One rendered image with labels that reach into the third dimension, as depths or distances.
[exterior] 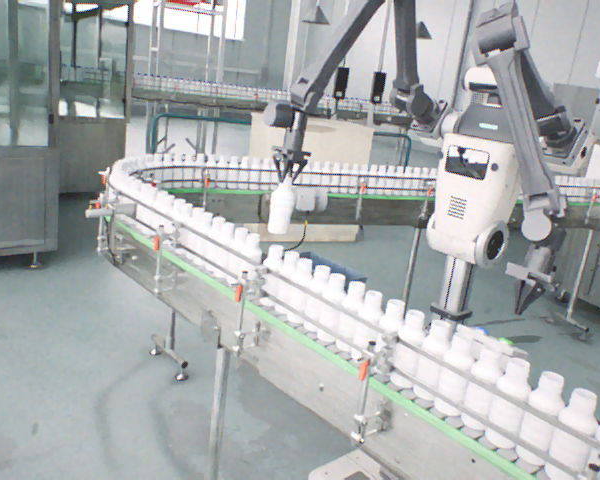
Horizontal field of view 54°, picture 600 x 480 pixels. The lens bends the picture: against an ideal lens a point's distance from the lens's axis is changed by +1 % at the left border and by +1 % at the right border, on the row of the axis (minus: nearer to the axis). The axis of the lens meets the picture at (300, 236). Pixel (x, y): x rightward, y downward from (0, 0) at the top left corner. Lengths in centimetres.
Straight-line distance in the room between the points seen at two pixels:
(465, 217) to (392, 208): 167
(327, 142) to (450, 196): 393
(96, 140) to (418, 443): 576
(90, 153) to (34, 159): 225
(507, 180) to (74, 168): 538
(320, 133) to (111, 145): 237
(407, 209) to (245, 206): 102
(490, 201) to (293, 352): 74
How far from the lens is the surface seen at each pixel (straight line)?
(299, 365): 150
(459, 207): 186
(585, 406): 111
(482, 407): 121
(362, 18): 170
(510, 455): 120
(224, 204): 305
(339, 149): 580
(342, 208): 332
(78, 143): 661
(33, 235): 460
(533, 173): 136
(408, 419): 129
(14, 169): 444
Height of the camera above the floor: 162
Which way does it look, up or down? 16 degrees down
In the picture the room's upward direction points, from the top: 7 degrees clockwise
